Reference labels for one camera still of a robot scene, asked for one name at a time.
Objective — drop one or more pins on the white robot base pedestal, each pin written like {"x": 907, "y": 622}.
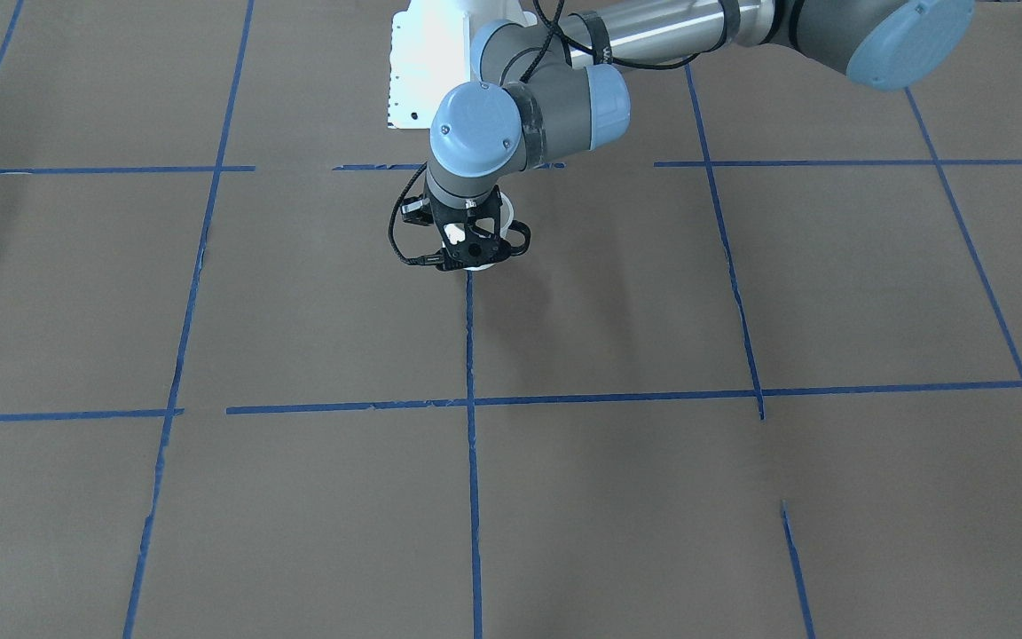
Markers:
{"x": 430, "y": 53}

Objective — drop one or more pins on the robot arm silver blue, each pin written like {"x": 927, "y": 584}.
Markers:
{"x": 500, "y": 89}

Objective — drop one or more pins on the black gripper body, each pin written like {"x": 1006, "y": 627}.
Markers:
{"x": 417, "y": 211}

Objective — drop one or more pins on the white smiley mug black handle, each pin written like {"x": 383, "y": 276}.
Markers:
{"x": 478, "y": 237}

